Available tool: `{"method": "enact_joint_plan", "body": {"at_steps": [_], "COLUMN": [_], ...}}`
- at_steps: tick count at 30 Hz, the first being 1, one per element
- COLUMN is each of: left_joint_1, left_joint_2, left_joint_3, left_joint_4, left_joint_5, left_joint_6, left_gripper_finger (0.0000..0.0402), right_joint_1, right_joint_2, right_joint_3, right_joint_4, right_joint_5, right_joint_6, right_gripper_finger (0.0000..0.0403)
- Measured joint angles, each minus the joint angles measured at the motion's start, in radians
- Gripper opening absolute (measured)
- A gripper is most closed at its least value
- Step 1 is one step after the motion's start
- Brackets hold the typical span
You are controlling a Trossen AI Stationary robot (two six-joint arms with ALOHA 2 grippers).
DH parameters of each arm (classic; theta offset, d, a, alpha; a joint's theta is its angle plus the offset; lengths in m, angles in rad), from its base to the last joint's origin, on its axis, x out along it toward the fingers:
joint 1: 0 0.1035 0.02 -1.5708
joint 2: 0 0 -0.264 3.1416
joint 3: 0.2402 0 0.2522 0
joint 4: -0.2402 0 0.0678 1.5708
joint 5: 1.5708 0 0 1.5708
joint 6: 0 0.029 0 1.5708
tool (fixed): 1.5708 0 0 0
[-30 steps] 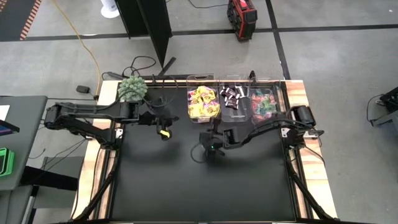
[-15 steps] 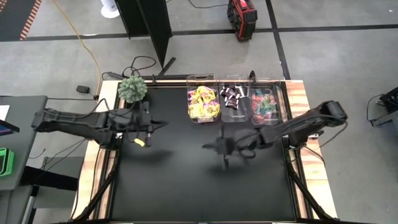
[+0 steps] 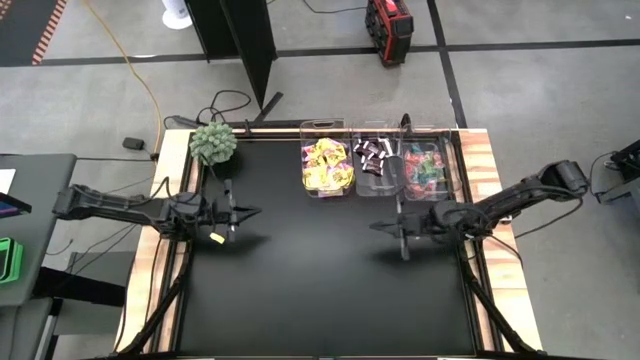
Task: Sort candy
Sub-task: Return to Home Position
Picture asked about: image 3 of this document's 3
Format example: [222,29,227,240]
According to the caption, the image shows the black adapter floor cable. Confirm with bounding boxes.
[74,147,160,164]

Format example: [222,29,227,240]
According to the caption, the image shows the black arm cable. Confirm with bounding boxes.
[513,197,585,240]
[199,154,227,190]

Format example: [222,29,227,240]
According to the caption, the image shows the black tool case cable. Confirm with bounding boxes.
[299,0,370,15]

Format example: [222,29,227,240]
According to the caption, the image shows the yellow extension cord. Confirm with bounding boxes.
[82,0,164,154]

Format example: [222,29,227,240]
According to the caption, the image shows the black diagonal frame strut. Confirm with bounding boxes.
[117,239,194,357]
[457,234,539,357]

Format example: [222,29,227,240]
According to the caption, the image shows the white round pedestal base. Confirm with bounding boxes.
[160,0,194,30]

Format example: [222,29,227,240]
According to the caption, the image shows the white paper sheet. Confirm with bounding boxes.
[0,168,17,196]

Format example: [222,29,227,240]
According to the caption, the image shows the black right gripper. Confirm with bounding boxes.
[368,193,437,262]

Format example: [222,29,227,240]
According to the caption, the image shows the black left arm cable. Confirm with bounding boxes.
[199,154,227,190]

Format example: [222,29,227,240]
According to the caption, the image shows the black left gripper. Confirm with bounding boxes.
[207,178,263,245]

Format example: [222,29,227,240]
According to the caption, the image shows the black looped floor cable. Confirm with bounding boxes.
[162,89,252,129]

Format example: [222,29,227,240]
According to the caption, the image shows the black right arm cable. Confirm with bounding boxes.
[513,197,585,240]

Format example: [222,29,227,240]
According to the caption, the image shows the grey side desk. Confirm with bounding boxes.
[0,153,126,360]

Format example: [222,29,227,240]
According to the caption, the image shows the red black tool case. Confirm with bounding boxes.
[363,0,415,68]

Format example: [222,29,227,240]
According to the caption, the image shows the black floor base bar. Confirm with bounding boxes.
[227,118,304,130]

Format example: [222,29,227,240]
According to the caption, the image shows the dark tablet device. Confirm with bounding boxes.
[0,192,32,220]

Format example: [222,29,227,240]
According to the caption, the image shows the clear plastic bin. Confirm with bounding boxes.
[398,123,455,203]
[298,118,357,199]
[350,119,406,198]

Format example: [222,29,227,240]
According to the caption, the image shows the green plastic tray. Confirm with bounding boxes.
[0,238,25,286]

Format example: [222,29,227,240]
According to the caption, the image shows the grey metal table frame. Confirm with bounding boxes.
[595,175,640,205]

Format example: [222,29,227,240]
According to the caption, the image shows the black partition panel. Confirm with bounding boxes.
[183,0,285,123]

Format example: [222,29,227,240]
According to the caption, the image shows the black mat orange striped edge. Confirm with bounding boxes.
[0,0,69,67]

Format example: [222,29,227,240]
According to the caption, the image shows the green artificial succulent plant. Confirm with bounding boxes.
[188,121,239,167]

